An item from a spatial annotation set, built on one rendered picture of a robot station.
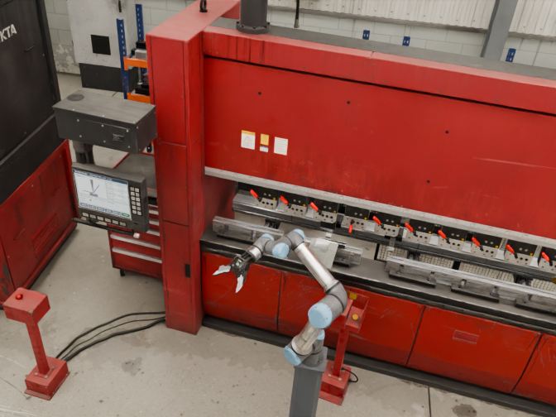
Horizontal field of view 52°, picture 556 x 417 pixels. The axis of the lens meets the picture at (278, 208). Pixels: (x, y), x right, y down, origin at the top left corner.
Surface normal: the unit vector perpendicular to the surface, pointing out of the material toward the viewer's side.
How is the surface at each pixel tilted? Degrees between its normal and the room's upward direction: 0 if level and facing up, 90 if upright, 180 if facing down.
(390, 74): 90
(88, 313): 0
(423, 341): 90
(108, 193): 90
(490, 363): 90
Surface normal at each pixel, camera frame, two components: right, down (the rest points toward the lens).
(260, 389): 0.07, -0.81
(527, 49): -0.15, 0.57
